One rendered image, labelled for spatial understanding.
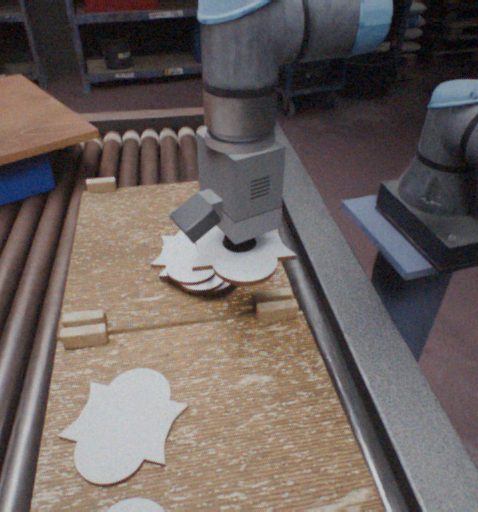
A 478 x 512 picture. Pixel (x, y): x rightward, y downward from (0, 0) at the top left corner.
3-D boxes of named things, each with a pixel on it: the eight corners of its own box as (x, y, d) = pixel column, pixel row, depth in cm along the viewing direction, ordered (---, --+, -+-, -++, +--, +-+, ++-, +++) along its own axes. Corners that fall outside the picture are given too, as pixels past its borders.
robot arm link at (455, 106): (449, 134, 93) (470, 66, 84) (503, 162, 83) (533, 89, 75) (403, 145, 89) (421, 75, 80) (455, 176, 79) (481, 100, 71)
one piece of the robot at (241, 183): (147, 106, 46) (163, 236, 56) (186, 137, 40) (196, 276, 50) (245, 86, 51) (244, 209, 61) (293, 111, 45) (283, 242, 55)
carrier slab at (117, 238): (247, 183, 100) (247, 176, 99) (298, 314, 68) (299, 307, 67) (84, 197, 95) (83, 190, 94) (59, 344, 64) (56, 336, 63)
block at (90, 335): (109, 335, 63) (106, 321, 61) (109, 345, 62) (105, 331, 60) (65, 340, 62) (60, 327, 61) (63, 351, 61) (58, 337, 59)
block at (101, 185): (117, 188, 95) (115, 176, 94) (117, 192, 94) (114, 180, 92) (88, 190, 95) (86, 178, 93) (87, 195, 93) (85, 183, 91)
